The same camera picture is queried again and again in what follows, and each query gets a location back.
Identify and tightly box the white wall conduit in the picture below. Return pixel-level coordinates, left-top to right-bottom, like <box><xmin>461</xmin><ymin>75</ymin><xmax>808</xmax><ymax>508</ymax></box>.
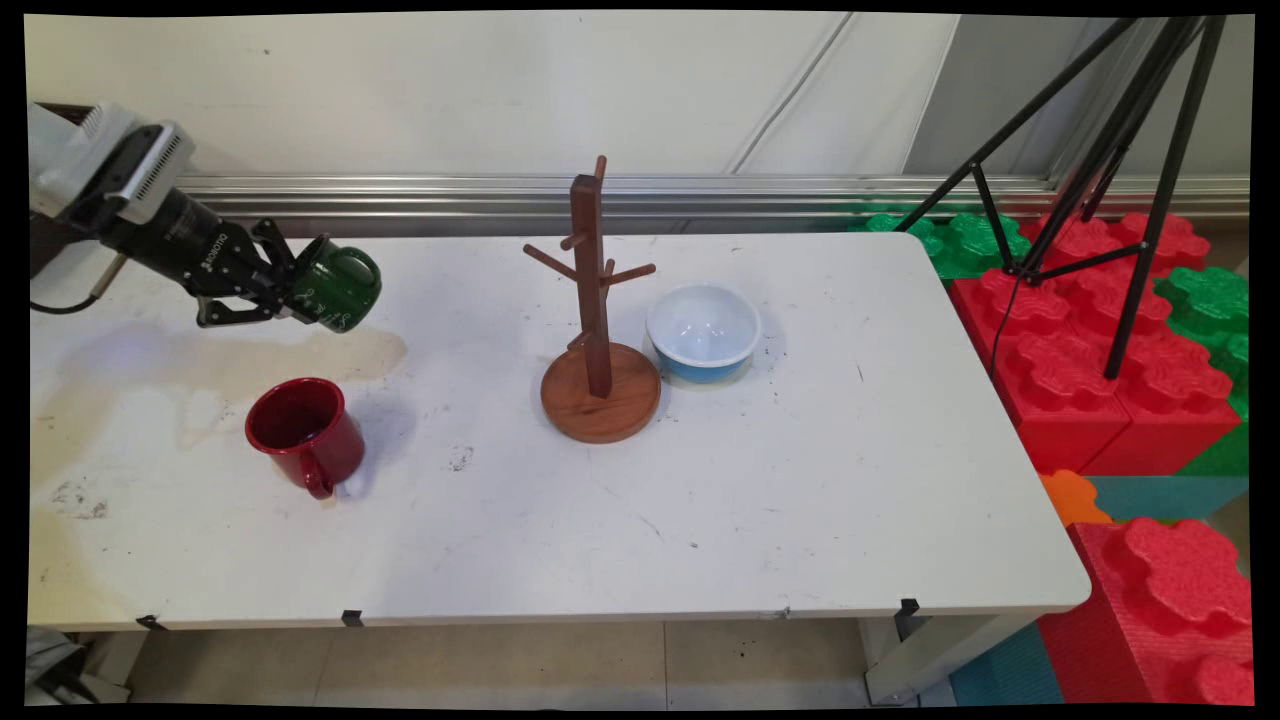
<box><xmin>725</xmin><ymin>14</ymin><xmax>856</xmax><ymax>176</ymax></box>

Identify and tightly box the large red foam block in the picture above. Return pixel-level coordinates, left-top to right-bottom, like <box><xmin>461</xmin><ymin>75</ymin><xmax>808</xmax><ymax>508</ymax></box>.
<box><xmin>1038</xmin><ymin>517</ymin><xmax>1256</xmax><ymax>707</ymax></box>
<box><xmin>948</xmin><ymin>210</ymin><xmax>1243</xmax><ymax>477</ymax></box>

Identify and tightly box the black tripod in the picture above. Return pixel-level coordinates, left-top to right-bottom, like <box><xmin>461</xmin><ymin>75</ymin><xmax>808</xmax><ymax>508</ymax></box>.
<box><xmin>895</xmin><ymin>15</ymin><xmax>1229</xmax><ymax>381</ymax></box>

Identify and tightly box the teal foam block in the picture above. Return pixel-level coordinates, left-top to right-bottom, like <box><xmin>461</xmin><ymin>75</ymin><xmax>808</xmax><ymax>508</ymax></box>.
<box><xmin>1085</xmin><ymin>475</ymin><xmax>1251</xmax><ymax>524</ymax></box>
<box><xmin>948</xmin><ymin>622</ymin><xmax>1065</xmax><ymax>707</ymax></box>

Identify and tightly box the blue and white bowl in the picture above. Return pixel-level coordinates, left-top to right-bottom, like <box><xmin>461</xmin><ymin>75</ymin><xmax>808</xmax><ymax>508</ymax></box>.
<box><xmin>645</xmin><ymin>283</ymin><xmax>763</xmax><ymax>384</ymax></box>

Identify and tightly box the green foam block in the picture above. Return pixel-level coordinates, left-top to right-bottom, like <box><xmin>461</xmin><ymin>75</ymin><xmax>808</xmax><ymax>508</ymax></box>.
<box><xmin>850</xmin><ymin>212</ymin><xmax>1033</xmax><ymax>281</ymax></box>
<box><xmin>1153</xmin><ymin>266</ymin><xmax>1251</xmax><ymax>477</ymax></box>

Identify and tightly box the green mug with white print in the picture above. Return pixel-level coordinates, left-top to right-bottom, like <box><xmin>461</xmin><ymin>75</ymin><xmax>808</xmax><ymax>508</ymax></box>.
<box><xmin>290</xmin><ymin>238</ymin><xmax>383</xmax><ymax>334</ymax></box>

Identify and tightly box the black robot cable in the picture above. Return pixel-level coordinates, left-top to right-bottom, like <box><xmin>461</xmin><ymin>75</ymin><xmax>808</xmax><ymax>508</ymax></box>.
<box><xmin>30</xmin><ymin>255</ymin><xmax>129</xmax><ymax>317</ymax></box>

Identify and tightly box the aluminium wall rail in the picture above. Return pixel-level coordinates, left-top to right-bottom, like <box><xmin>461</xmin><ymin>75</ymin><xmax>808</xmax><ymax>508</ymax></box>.
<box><xmin>175</xmin><ymin>175</ymin><xmax>1251</xmax><ymax>236</ymax></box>

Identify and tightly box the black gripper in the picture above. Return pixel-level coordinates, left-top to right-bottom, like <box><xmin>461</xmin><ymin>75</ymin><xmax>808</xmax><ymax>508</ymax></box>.
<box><xmin>103</xmin><ymin>190</ymin><xmax>332</xmax><ymax>329</ymax></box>

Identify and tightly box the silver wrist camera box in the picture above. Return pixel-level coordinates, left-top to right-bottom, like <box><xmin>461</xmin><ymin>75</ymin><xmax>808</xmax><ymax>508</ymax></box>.
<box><xmin>105</xmin><ymin>122</ymin><xmax>197</xmax><ymax>227</ymax></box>

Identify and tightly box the white table leg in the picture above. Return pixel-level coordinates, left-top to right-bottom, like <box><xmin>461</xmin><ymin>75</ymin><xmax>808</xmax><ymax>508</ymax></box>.
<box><xmin>860</xmin><ymin>612</ymin><xmax>1041</xmax><ymax>707</ymax></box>

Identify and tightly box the red ceramic mug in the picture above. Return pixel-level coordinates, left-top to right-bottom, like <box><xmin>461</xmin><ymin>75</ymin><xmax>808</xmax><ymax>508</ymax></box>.
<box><xmin>245</xmin><ymin>377</ymin><xmax>366</xmax><ymax>501</ymax></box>

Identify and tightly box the wooden mug tree stand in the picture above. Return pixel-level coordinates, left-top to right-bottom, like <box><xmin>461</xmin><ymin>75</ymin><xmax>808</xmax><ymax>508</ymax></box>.
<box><xmin>522</xmin><ymin>155</ymin><xmax>663</xmax><ymax>444</ymax></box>

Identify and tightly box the orange foam block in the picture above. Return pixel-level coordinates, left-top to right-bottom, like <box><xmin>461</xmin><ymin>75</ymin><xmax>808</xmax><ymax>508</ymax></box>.
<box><xmin>1040</xmin><ymin>469</ymin><xmax>1113</xmax><ymax>528</ymax></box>

